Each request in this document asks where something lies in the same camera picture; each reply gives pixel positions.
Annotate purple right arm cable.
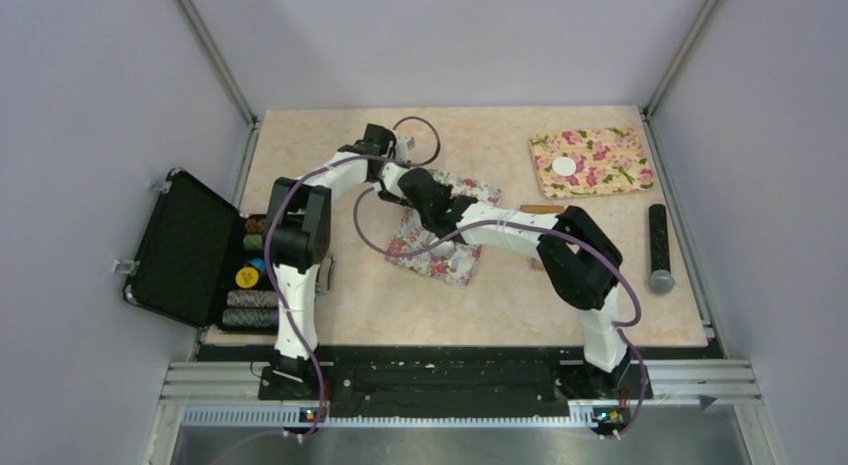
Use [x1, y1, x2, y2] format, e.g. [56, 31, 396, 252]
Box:
[352, 186, 652, 443]

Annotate black poker chip case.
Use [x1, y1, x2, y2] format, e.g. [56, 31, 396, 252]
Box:
[122, 168, 279, 335]

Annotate flat round white wrapper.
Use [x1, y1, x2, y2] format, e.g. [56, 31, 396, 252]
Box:
[551, 156, 578, 177]

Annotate blue poker chip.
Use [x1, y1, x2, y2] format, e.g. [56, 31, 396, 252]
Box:
[247, 258, 267, 274]

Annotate white floral tray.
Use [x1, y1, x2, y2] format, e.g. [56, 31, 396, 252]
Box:
[386, 169, 503, 287]

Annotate yellow poker chip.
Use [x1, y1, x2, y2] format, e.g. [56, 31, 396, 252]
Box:
[235, 266, 261, 289]

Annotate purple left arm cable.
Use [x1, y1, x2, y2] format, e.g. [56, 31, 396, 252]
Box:
[263, 116, 443, 443]

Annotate wooden dough roller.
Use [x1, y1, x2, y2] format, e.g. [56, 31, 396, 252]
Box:
[519, 204, 568, 272]

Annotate yellow floral tray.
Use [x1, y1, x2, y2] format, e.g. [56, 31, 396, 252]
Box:
[528, 127, 658, 200]

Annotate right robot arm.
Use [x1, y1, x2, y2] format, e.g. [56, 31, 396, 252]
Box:
[373, 168, 627, 397]

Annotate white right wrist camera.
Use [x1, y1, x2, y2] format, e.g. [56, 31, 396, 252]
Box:
[375, 162, 410, 197]

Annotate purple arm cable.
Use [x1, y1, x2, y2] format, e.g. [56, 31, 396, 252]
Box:
[352, 186, 652, 443]
[263, 116, 443, 443]

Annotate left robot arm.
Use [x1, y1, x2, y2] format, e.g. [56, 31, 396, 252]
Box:
[263, 124, 411, 399]

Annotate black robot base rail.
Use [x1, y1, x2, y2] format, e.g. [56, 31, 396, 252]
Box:
[258, 346, 653, 419]

